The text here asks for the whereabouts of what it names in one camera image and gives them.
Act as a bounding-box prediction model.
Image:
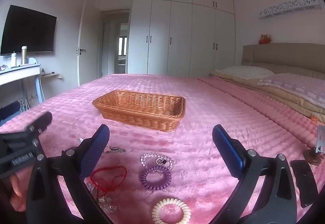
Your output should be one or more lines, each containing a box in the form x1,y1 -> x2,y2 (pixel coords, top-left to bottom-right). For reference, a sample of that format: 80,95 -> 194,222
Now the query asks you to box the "clear crystal bead chain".
86,182 -> 118,214

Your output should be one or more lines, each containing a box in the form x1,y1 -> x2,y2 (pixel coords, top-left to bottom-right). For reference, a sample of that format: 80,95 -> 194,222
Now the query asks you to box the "white wardrobe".
128,0 -> 235,78

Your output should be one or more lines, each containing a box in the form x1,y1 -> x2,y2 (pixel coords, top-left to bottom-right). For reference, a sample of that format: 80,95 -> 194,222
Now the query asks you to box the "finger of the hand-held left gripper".
0,112 -> 53,162

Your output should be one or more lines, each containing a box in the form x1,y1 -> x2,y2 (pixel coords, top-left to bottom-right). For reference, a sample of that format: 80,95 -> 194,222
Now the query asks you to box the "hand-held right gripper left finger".
27,124 -> 115,224

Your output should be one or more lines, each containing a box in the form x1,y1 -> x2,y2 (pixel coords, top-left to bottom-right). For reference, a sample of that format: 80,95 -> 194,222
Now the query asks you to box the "brown round stand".
304,149 -> 322,164

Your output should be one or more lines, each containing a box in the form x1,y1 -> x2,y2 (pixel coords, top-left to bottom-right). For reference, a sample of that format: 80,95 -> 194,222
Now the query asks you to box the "cream coil hair tie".
152,198 -> 191,224

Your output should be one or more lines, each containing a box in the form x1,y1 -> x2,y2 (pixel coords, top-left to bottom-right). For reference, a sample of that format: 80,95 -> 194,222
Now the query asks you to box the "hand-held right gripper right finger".
212,124 -> 297,224

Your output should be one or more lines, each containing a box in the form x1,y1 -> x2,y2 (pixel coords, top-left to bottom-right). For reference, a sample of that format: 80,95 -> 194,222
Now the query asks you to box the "purple coil hair tie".
139,166 -> 172,191

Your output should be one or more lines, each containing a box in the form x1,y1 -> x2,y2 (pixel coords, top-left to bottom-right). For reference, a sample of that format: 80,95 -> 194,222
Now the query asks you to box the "red string bracelet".
90,166 -> 127,193

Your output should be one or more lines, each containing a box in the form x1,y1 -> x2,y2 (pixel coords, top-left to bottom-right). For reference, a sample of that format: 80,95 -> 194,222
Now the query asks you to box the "beige quilt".
211,70 -> 325,123

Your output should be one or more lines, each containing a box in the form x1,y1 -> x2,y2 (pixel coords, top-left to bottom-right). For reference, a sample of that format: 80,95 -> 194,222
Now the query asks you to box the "brown wicker basket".
92,90 -> 186,132

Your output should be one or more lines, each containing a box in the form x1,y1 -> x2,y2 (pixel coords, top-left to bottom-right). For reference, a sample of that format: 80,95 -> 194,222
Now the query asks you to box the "person's left hand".
4,172 -> 29,213

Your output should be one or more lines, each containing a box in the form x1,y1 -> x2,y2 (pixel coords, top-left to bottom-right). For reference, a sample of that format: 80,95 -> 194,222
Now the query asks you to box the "window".
119,37 -> 128,55

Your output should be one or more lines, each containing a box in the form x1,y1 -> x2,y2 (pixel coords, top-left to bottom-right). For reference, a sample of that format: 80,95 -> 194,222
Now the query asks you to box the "beige bed headboard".
241,43 -> 325,75

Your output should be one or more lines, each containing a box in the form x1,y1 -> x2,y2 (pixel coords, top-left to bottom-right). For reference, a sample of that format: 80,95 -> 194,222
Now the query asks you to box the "clear bead bracelet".
140,153 -> 174,169

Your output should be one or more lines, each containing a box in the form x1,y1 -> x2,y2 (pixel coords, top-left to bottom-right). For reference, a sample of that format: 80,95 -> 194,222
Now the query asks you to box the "black wall television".
0,5 -> 57,56

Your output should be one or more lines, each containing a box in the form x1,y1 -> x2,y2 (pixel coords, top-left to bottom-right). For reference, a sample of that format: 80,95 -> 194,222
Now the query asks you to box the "white room door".
77,7 -> 88,87

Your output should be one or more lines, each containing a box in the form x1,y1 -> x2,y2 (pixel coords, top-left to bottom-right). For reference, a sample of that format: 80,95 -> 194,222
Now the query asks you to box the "black flat device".
290,160 -> 319,208

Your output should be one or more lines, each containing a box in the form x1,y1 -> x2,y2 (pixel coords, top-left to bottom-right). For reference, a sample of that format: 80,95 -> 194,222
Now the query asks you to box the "small wooden wall shelf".
41,73 -> 63,80

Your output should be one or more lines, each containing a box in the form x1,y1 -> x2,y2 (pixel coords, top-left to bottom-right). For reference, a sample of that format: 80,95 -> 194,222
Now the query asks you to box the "pink plush blanket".
0,73 -> 325,224

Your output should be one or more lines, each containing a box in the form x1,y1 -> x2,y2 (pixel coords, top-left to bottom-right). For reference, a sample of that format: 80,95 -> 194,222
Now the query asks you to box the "white dotted pillow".
214,66 -> 275,80

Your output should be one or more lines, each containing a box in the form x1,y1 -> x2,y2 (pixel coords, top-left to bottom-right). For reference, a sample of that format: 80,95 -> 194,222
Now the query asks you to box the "blue chair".
0,101 -> 21,127

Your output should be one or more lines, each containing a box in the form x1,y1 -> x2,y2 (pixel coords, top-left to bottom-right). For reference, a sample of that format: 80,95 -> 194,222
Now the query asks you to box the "white decorated wall shelf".
258,0 -> 319,19

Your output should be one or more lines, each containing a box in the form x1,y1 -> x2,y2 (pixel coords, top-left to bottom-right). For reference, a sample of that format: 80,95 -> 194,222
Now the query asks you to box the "orange plush toy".
258,34 -> 272,45

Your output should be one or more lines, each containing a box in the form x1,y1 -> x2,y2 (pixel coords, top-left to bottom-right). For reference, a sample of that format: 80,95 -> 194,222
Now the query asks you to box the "pink patterned pillow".
258,73 -> 325,109

